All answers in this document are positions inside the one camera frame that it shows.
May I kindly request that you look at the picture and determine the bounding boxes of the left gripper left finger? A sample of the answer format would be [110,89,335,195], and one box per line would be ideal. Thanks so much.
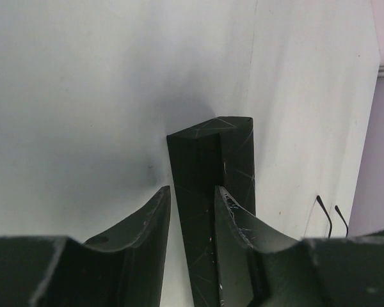
[29,186,171,306]

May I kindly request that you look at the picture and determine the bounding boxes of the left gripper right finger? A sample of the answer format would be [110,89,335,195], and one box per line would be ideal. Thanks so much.
[214,186,328,306]

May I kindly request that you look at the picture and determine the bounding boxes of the black glasses case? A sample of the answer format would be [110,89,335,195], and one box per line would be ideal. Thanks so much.
[166,116,255,306]

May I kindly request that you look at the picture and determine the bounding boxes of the thin wire-frame glasses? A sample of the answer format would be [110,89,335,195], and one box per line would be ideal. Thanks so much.
[316,195,349,239]

